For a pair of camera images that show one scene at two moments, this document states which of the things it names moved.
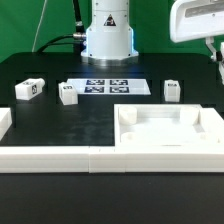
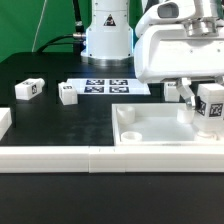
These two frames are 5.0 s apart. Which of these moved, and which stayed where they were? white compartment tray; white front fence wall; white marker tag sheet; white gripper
Moved: white gripper
Stayed: white marker tag sheet; white front fence wall; white compartment tray
